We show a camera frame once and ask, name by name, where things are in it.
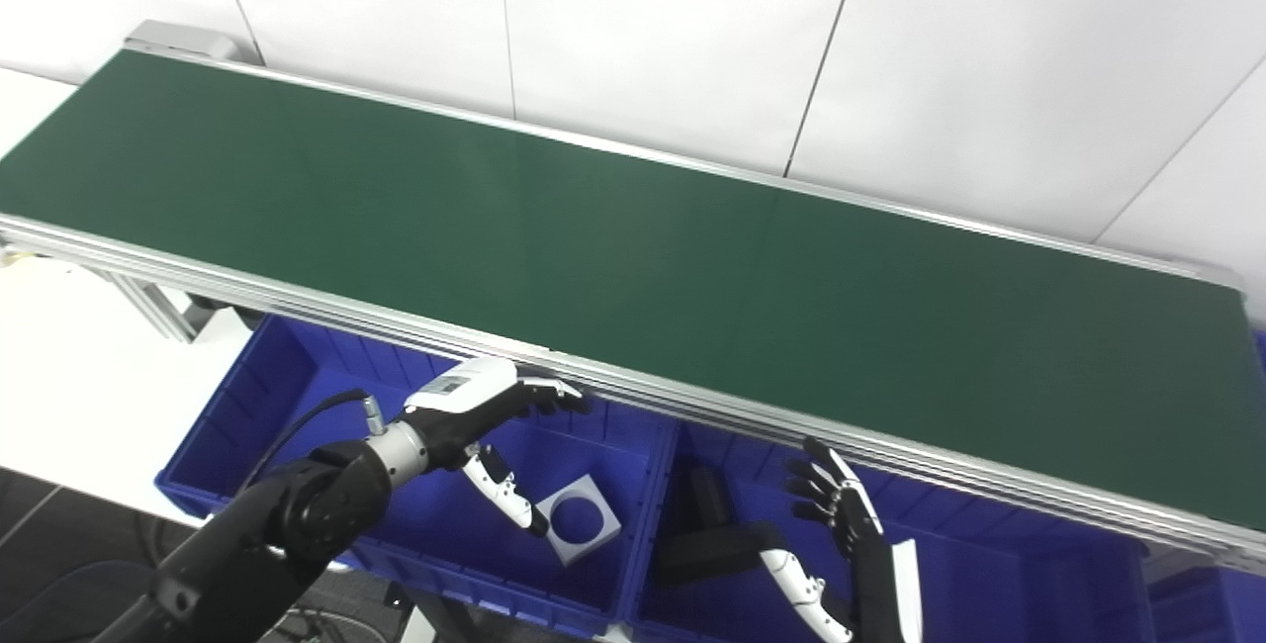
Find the white square part round hole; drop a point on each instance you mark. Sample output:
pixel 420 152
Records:
pixel 593 534

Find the blue plastic bin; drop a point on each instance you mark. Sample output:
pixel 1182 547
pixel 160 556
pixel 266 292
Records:
pixel 425 534
pixel 1019 574

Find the green conveyor belt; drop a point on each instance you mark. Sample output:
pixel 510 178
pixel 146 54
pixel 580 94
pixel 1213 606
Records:
pixel 633 277

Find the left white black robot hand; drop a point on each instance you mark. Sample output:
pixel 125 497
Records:
pixel 465 406

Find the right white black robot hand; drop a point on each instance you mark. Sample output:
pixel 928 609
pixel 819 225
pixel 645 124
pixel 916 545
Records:
pixel 860 534

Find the aluminium conveyor leg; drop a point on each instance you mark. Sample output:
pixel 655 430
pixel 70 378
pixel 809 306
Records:
pixel 163 312

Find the black angled part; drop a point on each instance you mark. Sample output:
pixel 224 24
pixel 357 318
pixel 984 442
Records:
pixel 707 539

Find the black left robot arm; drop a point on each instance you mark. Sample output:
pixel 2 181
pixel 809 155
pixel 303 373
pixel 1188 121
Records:
pixel 287 524

